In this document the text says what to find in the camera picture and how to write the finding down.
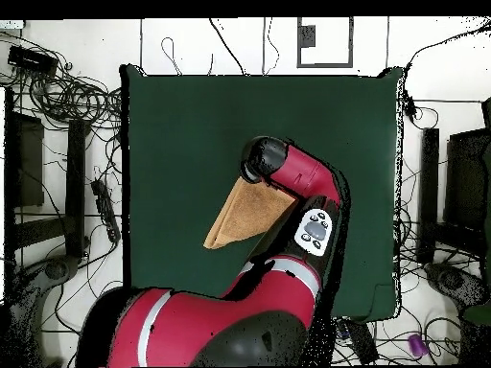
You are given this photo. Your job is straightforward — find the black rectangular box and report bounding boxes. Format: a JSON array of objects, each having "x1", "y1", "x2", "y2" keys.
[{"x1": 6, "y1": 44, "x2": 59, "y2": 76}]

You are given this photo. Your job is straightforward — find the dark flat panel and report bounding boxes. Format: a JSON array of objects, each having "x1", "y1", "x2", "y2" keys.
[
  {"x1": 16, "y1": 112, "x2": 45, "y2": 208},
  {"x1": 444, "y1": 127, "x2": 491, "y2": 231}
]

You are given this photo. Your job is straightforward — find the purple object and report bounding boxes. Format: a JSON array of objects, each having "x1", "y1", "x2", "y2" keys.
[{"x1": 407, "y1": 333, "x2": 429, "y2": 358}]

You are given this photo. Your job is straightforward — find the black device box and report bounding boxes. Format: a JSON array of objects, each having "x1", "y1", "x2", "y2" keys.
[{"x1": 337, "y1": 318, "x2": 380, "y2": 365}]

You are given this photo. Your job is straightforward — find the tan terry towel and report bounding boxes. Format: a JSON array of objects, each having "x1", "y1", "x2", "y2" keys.
[{"x1": 202, "y1": 175, "x2": 298, "y2": 251}]

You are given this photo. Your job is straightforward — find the small grey square plate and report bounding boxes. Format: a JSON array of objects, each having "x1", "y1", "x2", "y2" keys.
[{"x1": 298, "y1": 24, "x2": 316, "y2": 49}]

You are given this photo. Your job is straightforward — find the grey stand foot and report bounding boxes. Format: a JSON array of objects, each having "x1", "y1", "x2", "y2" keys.
[
  {"x1": 423, "y1": 262, "x2": 488, "y2": 308},
  {"x1": 7, "y1": 254, "x2": 82, "y2": 367}
]

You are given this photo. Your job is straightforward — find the black power strip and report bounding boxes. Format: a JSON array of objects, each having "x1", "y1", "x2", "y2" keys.
[{"x1": 90, "y1": 178, "x2": 122, "y2": 243}]

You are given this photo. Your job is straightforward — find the dark green table cloth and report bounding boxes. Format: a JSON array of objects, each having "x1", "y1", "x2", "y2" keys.
[{"x1": 120, "y1": 63, "x2": 404, "y2": 322}]

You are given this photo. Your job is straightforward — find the green object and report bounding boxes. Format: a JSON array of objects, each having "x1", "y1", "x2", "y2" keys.
[{"x1": 461, "y1": 304, "x2": 491, "y2": 327}]

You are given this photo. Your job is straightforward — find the black cable tangle with plug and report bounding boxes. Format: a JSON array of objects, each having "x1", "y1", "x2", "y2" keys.
[{"x1": 394, "y1": 95, "x2": 442, "y2": 277}]

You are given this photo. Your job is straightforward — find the tangled black cable coil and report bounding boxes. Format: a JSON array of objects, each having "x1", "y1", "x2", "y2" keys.
[{"x1": 0, "y1": 30, "x2": 124, "y2": 131}]

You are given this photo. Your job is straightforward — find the grey rectangular floor frame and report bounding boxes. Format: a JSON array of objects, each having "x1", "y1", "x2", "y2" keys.
[{"x1": 296, "y1": 16, "x2": 354, "y2": 69}]

